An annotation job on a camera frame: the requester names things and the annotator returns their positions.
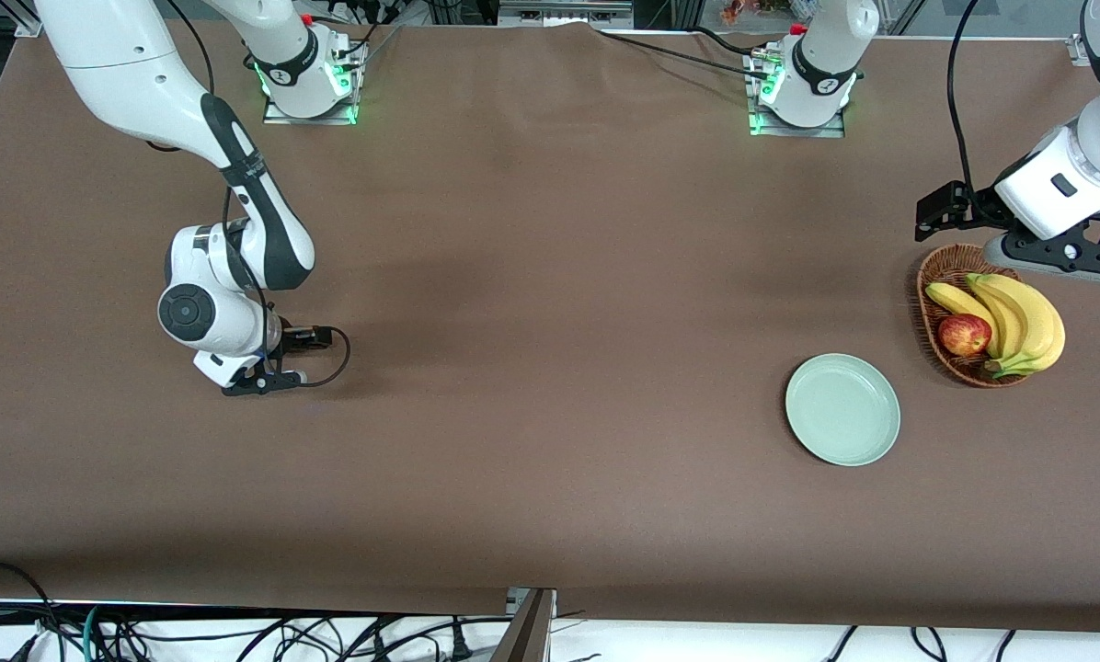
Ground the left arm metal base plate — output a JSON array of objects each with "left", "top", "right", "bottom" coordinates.
[{"left": 746, "top": 46, "right": 847, "bottom": 139}]

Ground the yellow banana bunch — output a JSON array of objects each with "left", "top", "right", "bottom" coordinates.
[{"left": 971, "top": 273, "right": 1066, "bottom": 380}]

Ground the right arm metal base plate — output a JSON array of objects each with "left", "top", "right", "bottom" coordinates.
[{"left": 263, "top": 37, "right": 361, "bottom": 125}]

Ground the aluminium profile post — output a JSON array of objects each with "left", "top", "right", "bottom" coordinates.
[{"left": 493, "top": 587, "right": 558, "bottom": 662}]

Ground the orange toy pile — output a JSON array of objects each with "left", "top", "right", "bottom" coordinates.
[{"left": 720, "top": 0, "right": 795, "bottom": 24}]

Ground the long black cable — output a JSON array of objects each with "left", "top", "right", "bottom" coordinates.
[{"left": 591, "top": 28, "right": 773, "bottom": 79}]

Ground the short black cable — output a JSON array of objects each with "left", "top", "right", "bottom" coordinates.
[{"left": 688, "top": 26, "right": 764, "bottom": 58}]

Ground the woven wicker basket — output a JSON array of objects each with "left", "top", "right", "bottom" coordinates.
[{"left": 916, "top": 243, "right": 1034, "bottom": 389}]

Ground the red apple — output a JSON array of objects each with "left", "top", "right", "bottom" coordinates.
[{"left": 938, "top": 313, "right": 992, "bottom": 358}]

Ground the grey box with ports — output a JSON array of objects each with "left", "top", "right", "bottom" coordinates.
[{"left": 498, "top": 0, "right": 636, "bottom": 29}]

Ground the thick black cable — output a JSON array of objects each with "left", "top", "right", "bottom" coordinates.
[{"left": 0, "top": 559, "right": 63, "bottom": 662}]

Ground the pale green round plate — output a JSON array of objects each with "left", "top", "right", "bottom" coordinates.
[{"left": 785, "top": 353, "right": 902, "bottom": 468}]

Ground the table cover sheet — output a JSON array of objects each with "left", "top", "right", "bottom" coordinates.
[{"left": 0, "top": 17, "right": 1100, "bottom": 635}]

